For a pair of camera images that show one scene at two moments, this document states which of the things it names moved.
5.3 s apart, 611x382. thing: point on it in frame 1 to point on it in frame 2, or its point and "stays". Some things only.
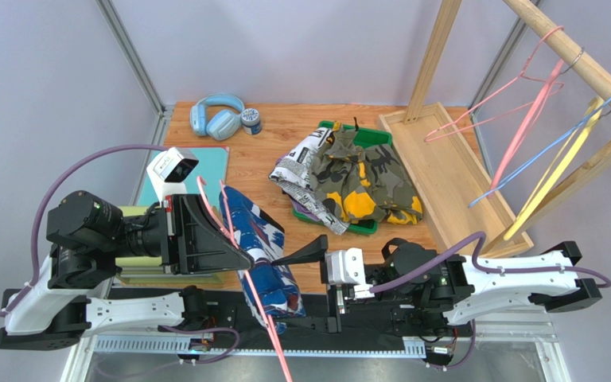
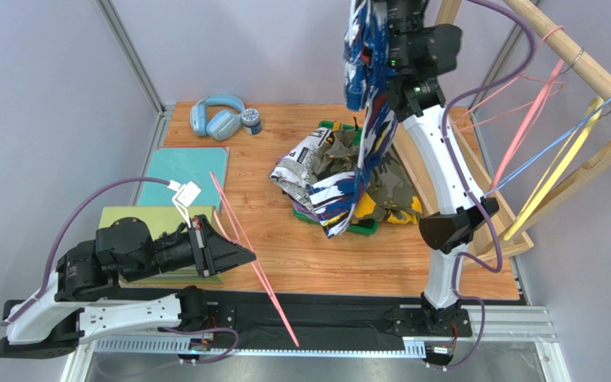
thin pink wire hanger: (262, 312) to (244, 246)
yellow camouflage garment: (363, 182) stays
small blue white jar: (251, 121) stays
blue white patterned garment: (271, 289) to (367, 72)
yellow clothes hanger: (558, 169) stays
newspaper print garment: (292, 173) stays
